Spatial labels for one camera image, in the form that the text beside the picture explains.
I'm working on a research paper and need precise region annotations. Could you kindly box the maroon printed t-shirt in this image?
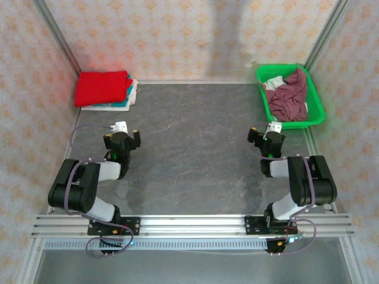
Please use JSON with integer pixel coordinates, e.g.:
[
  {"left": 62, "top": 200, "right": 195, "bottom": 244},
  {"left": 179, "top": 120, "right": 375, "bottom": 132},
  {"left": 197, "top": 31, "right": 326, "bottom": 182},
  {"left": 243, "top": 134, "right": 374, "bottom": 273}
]
[{"left": 264, "top": 67, "right": 309, "bottom": 122}]

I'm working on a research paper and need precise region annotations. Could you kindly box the teal folded t-shirt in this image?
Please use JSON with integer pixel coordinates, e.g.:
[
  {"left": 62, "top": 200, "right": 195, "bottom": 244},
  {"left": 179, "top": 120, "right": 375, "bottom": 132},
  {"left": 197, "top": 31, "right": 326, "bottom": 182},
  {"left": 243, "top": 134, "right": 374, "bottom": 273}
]
[{"left": 88, "top": 73, "right": 134, "bottom": 108}]

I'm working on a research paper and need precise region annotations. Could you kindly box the white folded t-shirt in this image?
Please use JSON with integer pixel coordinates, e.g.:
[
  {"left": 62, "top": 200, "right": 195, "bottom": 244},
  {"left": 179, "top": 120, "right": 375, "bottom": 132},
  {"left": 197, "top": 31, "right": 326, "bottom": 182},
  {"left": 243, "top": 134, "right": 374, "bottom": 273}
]
[{"left": 81, "top": 78, "right": 139, "bottom": 112}]

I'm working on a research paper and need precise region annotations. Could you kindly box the green plastic basket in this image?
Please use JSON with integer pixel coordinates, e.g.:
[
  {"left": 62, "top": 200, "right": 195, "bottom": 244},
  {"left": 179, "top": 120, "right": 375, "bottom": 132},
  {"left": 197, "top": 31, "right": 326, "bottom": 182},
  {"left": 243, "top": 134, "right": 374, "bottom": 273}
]
[{"left": 256, "top": 63, "right": 326, "bottom": 131}]

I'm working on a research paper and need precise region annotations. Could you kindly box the red folded t-shirt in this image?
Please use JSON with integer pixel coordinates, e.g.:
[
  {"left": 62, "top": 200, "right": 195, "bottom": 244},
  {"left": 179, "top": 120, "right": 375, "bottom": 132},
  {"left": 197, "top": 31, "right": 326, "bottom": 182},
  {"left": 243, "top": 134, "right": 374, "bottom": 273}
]
[{"left": 73, "top": 70, "right": 130, "bottom": 108}]

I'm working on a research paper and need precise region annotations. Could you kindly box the white crumpled t-shirt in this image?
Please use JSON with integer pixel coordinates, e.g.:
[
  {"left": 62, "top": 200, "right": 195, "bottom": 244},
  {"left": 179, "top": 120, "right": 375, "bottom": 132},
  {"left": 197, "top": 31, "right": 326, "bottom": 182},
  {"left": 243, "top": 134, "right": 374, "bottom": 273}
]
[{"left": 262, "top": 76, "right": 287, "bottom": 91}]

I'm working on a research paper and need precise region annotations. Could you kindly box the small black controller board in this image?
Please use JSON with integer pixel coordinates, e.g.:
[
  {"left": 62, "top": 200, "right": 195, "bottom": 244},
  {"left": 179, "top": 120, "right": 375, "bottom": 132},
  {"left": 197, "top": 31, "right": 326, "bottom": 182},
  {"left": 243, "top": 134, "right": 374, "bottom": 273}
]
[
  {"left": 99, "top": 237, "right": 125, "bottom": 256},
  {"left": 266, "top": 233, "right": 306, "bottom": 256}
]

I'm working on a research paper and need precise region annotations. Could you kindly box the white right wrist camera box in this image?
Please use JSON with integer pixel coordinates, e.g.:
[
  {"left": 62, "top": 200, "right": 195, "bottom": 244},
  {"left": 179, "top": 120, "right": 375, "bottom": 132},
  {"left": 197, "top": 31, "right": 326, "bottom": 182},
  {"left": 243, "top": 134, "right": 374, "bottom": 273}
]
[{"left": 265, "top": 121, "right": 283, "bottom": 134}]

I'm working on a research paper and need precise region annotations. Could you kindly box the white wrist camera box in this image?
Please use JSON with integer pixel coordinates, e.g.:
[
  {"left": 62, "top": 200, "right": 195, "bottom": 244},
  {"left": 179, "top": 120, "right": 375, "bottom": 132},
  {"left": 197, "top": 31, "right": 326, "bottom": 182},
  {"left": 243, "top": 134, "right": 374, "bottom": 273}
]
[
  {"left": 111, "top": 120, "right": 129, "bottom": 134},
  {"left": 265, "top": 121, "right": 283, "bottom": 134}
]

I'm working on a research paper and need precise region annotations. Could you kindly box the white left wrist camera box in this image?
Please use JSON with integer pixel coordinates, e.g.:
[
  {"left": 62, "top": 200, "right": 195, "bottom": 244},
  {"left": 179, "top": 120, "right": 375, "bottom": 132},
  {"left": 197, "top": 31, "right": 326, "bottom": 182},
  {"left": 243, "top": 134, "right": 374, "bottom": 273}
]
[{"left": 111, "top": 120, "right": 129, "bottom": 134}]

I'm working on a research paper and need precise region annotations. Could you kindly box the aluminium back rail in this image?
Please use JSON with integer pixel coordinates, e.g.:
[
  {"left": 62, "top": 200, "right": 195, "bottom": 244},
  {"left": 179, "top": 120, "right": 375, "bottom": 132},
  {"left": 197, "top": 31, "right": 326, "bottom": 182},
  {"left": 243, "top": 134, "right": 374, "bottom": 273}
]
[{"left": 134, "top": 79, "right": 261, "bottom": 86}]

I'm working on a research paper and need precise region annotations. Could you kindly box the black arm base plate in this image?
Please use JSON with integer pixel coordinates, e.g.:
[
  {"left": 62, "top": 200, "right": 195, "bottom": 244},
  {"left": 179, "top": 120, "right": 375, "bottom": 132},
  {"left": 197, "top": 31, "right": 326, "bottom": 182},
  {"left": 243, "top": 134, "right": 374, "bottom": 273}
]
[
  {"left": 87, "top": 217, "right": 141, "bottom": 237},
  {"left": 244, "top": 215, "right": 297, "bottom": 236}
]

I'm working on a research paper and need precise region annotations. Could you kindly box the aluminium mounting rail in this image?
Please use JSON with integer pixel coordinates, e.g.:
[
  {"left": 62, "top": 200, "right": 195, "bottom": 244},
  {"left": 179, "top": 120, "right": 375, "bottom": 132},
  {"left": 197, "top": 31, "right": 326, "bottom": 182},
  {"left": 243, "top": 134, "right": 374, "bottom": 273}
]
[{"left": 31, "top": 213, "right": 356, "bottom": 238}]

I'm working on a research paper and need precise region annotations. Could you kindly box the aluminium frame post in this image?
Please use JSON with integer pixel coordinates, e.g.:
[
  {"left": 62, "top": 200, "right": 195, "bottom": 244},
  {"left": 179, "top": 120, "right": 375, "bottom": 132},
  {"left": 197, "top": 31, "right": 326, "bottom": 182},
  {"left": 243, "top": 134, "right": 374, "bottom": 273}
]
[
  {"left": 303, "top": 0, "right": 352, "bottom": 75},
  {"left": 35, "top": 0, "right": 82, "bottom": 78}
]

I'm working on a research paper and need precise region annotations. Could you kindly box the grey slotted cable duct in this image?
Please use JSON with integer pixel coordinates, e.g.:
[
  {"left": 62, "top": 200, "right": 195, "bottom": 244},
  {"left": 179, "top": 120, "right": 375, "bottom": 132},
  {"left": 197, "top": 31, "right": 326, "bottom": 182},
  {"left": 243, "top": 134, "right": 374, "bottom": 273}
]
[{"left": 44, "top": 238, "right": 269, "bottom": 251}]

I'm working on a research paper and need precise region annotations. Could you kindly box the aluminium frame leg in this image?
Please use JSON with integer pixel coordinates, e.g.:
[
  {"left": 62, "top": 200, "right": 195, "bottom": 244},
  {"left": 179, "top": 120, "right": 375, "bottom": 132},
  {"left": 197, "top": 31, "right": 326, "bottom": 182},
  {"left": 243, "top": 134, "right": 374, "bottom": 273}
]
[
  {"left": 339, "top": 236, "right": 368, "bottom": 284},
  {"left": 14, "top": 236, "right": 45, "bottom": 284}
]

